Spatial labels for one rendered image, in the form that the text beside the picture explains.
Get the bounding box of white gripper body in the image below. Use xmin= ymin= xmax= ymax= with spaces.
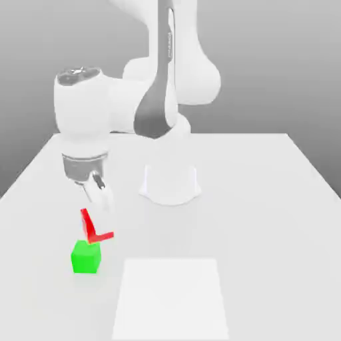
xmin=81 ymin=183 xmax=116 ymax=214

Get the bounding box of small red cube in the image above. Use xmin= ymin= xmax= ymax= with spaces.
xmin=80 ymin=208 xmax=115 ymax=245

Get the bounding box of small green cube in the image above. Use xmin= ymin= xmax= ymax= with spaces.
xmin=70 ymin=239 xmax=103 ymax=274

